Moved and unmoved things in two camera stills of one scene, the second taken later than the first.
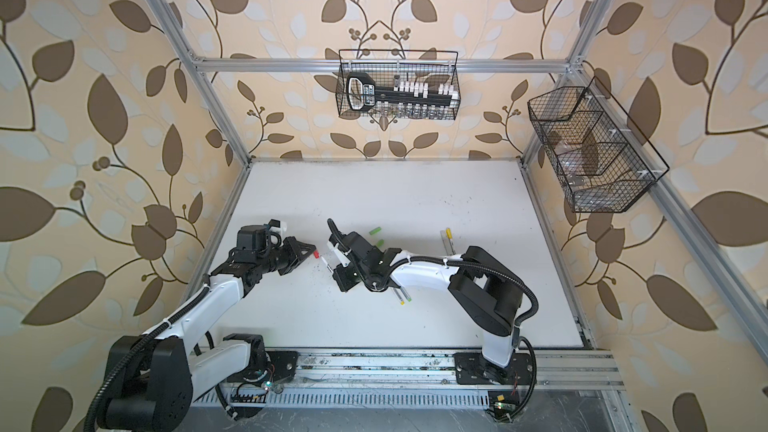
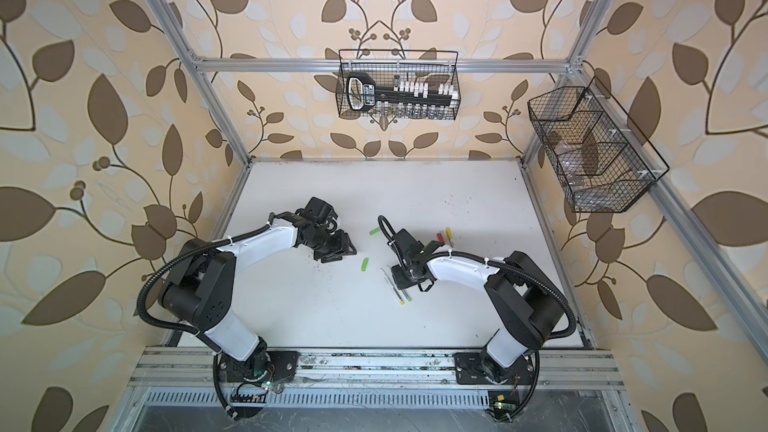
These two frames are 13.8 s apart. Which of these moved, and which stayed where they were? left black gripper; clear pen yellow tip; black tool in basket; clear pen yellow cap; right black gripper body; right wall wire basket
Moved: right black gripper body; left black gripper
Stayed: clear pen yellow cap; black tool in basket; clear pen yellow tip; right wall wire basket
